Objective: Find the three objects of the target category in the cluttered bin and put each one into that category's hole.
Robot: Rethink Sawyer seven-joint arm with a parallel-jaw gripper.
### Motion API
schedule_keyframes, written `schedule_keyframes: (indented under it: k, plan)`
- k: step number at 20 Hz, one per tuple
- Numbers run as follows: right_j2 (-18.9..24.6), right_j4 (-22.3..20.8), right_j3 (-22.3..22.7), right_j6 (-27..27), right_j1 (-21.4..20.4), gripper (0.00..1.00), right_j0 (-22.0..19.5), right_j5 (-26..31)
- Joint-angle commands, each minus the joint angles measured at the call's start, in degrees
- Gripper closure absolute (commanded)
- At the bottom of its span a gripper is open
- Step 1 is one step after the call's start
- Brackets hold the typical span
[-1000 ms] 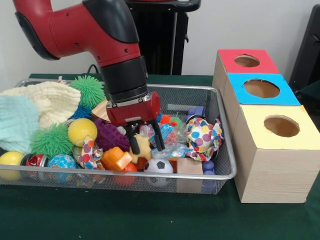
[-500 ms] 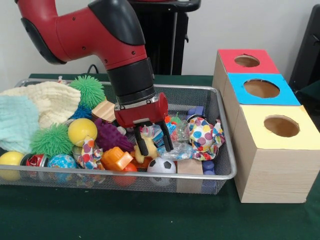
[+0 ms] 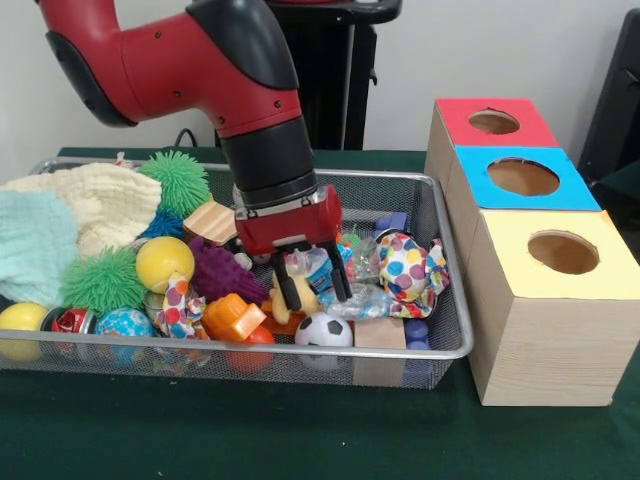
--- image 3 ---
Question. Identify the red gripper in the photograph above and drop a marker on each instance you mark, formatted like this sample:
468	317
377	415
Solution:
290	225

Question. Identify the pale yellow plush toy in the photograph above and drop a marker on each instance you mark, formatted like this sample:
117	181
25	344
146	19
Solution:
307	295

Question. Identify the green spiky rubber ball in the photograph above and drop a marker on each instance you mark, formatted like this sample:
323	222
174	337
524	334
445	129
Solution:
102	282
177	180

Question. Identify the cream muslin cloth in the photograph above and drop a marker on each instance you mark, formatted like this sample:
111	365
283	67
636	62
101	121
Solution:
110	200

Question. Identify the mint green muslin cloth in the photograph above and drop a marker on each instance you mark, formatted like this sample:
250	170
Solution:
30	245

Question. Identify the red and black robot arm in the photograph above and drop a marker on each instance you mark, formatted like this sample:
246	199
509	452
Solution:
200	65

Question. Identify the wooden box with three holes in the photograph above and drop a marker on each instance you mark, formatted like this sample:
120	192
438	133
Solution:
550	350

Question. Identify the small black and white football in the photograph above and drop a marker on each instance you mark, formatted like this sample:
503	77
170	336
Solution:
322	330

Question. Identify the orange plastic building block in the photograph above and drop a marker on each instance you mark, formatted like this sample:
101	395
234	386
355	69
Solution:
232	315

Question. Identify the purple spiky ball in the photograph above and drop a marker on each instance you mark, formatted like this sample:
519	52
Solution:
222	275

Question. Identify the crumpled colourful patterned paper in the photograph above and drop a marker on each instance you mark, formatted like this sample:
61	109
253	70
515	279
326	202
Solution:
407	270

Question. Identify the striped light wooden block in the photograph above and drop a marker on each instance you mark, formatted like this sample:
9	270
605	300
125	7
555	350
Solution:
210	225

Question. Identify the yellow tennis-style ball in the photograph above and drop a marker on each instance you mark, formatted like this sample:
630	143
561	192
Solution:
165	262

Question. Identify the dark green table cloth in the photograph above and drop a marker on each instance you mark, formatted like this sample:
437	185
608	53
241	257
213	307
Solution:
300	430

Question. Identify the black upright panel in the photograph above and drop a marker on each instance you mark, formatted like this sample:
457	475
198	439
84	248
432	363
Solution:
617	100

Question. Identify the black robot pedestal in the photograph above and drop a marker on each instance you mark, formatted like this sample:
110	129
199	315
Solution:
350	75

